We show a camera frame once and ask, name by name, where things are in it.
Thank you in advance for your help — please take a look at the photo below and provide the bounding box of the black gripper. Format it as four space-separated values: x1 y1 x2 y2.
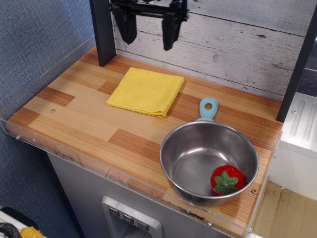
109 0 189 51

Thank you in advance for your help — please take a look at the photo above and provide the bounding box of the yellow towel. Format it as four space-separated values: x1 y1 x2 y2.
106 67 184 118

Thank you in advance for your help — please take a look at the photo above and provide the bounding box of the red toy strawberry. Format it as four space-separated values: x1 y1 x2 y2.
211 165 246 196

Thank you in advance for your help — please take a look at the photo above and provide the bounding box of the grey toy fridge cabinet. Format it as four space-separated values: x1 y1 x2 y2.
48 154 226 238

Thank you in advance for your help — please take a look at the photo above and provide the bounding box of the silver dispenser button panel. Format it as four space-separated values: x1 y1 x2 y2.
102 195 163 238

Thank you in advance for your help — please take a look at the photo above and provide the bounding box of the white toy sink unit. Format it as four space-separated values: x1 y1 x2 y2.
268 93 317 200

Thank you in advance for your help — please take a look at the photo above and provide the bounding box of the yellow object bottom corner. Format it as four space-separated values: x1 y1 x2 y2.
20 227 44 238

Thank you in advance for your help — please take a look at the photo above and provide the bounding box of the dark grey left post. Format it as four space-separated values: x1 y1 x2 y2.
89 0 116 66

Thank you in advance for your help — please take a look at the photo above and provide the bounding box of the dark grey post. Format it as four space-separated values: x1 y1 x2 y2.
276 6 317 122
89 0 116 66

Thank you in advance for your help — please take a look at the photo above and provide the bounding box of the silver bowl with blue handle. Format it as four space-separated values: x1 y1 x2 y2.
159 98 259 207

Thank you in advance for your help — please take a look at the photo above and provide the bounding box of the dark grey right post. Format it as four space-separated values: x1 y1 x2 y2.
276 6 317 122

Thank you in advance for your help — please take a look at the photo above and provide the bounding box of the clear acrylic guard rail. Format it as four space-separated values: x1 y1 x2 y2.
5 48 282 237

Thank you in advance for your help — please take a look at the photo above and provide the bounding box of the black braided hose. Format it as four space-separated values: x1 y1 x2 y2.
0 222 23 238

